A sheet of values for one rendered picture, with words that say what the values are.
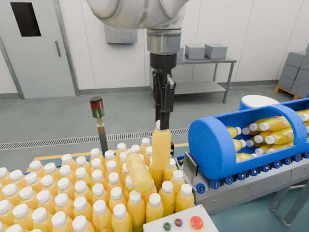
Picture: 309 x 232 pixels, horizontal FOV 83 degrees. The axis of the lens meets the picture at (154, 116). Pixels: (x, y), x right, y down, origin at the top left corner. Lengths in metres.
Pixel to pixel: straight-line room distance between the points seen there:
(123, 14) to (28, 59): 4.24
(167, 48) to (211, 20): 3.94
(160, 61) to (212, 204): 0.72
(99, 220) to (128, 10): 0.61
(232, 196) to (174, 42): 0.79
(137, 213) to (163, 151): 0.24
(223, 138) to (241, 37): 4.13
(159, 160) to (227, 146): 0.28
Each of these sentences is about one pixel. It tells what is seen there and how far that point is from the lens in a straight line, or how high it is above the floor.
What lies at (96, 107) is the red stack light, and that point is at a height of 1.22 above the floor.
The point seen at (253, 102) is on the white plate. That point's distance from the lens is 1.59.
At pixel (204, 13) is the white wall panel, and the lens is 4.31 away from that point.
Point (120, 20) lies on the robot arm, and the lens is 0.29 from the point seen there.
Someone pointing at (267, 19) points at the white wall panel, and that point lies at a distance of 5.06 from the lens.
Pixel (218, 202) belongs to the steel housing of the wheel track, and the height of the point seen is 0.86.
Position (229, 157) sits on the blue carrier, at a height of 1.15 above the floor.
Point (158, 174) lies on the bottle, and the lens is 0.81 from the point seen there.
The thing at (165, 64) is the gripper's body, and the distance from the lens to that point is 0.48.
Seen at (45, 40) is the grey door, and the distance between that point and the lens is 4.28.
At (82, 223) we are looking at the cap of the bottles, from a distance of 0.65.
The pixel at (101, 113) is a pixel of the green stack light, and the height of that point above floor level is 1.18.
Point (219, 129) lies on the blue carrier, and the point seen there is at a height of 1.23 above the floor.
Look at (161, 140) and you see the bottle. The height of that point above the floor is 1.27.
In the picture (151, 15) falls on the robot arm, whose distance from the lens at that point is 0.31.
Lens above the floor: 1.63
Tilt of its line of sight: 30 degrees down
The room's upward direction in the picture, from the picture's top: straight up
